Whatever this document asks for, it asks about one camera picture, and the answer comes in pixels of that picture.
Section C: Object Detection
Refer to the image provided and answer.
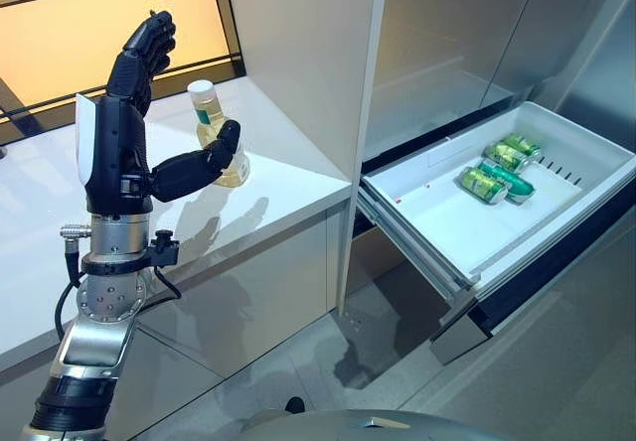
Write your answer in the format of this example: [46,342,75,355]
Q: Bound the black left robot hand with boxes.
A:
[74,10,242,215]

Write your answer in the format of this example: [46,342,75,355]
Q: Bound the yellow drink bottle white cap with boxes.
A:
[187,79,251,188]

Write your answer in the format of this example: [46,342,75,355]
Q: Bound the white fridge drawer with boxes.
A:
[355,101,636,366]

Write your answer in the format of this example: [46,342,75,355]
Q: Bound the stainless steel fridge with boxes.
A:
[365,0,636,323]

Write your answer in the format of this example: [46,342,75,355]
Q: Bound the black framed backlit window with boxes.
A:
[0,0,248,148]

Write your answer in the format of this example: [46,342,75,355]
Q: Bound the white counter cabinet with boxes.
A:
[0,76,355,392]

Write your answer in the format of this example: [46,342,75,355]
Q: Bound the white tall cabinet panel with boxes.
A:
[223,0,392,316]

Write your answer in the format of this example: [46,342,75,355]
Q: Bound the grey robot torso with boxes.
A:
[241,407,501,441]

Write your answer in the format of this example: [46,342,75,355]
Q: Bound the teal green soda can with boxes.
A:
[476,159,538,205]

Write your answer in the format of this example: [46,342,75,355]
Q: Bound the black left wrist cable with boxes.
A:
[53,254,183,344]

